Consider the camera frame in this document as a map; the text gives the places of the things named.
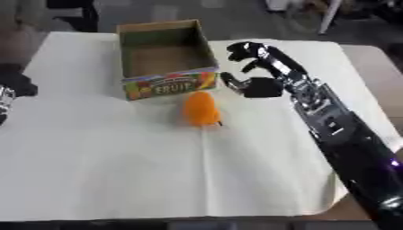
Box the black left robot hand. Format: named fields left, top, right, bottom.
left=0, top=63, right=40, bottom=98

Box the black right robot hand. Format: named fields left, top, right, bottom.
left=219, top=40, right=309, bottom=99

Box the tan cardboard box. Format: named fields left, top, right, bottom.
left=114, top=19, right=220, bottom=102

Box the orange toy fruit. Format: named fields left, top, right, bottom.
left=181, top=91, right=226, bottom=128

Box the black chair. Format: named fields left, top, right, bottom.
left=45, top=0, right=101, bottom=33

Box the white pole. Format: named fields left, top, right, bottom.
left=316, top=0, right=344, bottom=35

